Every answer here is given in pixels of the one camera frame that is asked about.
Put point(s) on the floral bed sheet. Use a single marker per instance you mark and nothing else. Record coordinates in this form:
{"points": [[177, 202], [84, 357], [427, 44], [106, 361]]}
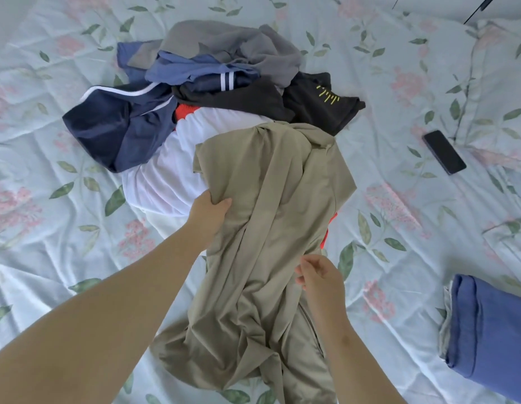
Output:
{"points": [[54, 197]]}

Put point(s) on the grey garment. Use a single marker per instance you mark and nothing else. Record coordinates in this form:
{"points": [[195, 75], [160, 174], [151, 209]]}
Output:
{"points": [[252, 46]]}

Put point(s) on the floral pillow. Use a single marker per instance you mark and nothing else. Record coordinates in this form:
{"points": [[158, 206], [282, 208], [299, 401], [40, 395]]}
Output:
{"points": [[496, 79]]}

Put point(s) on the khaki garment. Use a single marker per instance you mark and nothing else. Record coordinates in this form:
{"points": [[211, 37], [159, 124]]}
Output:
{"points": [[264, 185]]}

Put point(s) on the folded blue garment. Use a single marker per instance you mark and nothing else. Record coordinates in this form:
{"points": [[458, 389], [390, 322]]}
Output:
{"points": [[492, 332]]}

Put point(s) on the folded pale grey cloth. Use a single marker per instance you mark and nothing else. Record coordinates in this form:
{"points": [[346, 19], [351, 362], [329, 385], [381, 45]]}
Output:
{"points": [[444, 328]]}

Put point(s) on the person's right fingers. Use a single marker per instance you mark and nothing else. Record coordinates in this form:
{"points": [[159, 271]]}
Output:
{"points": [[313, 261]]}

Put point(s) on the black smartphone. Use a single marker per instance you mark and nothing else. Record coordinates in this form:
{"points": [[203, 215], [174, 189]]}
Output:
{"points": [[443, 152]]}

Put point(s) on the black garment with yellow print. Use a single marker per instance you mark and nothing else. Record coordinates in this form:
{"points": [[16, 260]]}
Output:
{"points": [[311, 109]]}

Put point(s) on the person's left forearm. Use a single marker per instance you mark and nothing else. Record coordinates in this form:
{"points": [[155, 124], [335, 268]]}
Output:
{"points": [[105, 315]]}

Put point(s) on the navy jacket with white piping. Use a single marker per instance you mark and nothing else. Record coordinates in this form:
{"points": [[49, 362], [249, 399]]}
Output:
{"points": [[113, 130]]}

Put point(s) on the blue garment with white stripes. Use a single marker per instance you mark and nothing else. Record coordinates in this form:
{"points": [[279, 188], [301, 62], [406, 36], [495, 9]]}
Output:
{"points": [[189, 71]]}

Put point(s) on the red garment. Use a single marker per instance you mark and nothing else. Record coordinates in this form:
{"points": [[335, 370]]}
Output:
{"points": [[184, 111]]}

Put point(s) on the person's left hand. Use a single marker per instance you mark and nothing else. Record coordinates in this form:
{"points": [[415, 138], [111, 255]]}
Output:
{"points": [[206, 216]]}

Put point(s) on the person's left thumb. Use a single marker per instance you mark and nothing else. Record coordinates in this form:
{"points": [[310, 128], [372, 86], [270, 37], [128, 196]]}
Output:
{"points": [[221, 203]]}

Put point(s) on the person's right forearm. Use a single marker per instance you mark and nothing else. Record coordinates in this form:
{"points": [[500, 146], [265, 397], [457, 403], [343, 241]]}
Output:
{"points": [[357, 366]]}

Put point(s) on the person's right hand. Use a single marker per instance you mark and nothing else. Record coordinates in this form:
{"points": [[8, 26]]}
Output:
{"points": [[323, 290]]}

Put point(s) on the charcoal garment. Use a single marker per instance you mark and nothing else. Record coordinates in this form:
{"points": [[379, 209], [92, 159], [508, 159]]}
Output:
{"points": [[243, 100]]}

